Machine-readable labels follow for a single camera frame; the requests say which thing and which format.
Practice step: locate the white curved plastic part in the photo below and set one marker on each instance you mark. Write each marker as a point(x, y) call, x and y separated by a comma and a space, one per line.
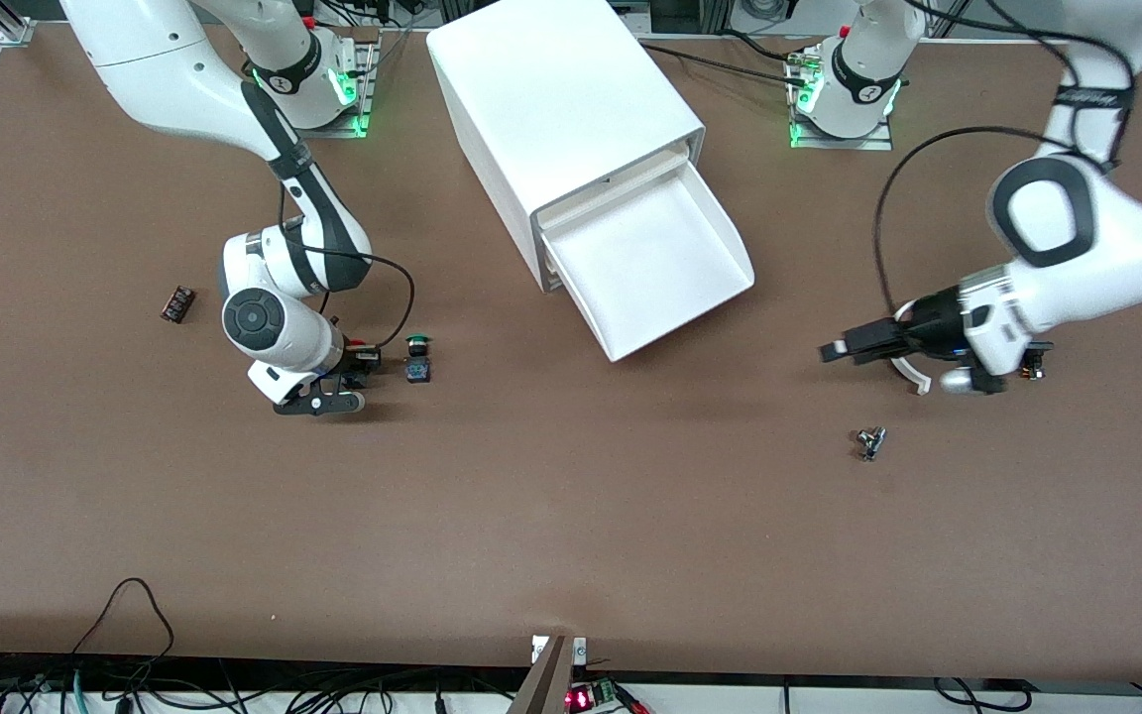
point(913, 378)

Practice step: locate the circuit board with red display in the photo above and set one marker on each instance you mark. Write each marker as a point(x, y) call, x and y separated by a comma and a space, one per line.
point(581, 700)

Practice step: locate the aluminium camera post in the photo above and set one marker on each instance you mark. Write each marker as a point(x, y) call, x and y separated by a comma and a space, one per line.
point(546, 684)

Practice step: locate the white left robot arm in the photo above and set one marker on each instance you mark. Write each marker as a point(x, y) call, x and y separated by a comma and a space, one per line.
point(1106, 248)

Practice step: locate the small metal clamp part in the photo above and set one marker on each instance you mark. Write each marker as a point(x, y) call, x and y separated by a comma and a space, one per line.
point(870, 441)

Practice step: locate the small black switch part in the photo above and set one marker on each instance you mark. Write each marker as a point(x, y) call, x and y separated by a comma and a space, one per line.
point(1035, 369)

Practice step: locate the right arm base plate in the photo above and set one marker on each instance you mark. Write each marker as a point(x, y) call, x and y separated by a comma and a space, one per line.
point(343, 127)

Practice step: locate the small black connector block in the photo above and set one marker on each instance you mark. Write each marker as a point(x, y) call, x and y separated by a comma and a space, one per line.
point(177, 303)

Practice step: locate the green push button switch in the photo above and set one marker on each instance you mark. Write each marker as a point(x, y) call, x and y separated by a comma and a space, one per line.
point(418, 372)

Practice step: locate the aluminium frame profile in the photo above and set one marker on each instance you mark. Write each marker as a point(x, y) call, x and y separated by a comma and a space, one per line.
point(11, 28)

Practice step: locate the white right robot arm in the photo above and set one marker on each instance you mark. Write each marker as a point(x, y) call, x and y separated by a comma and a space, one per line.
point(165, 69)

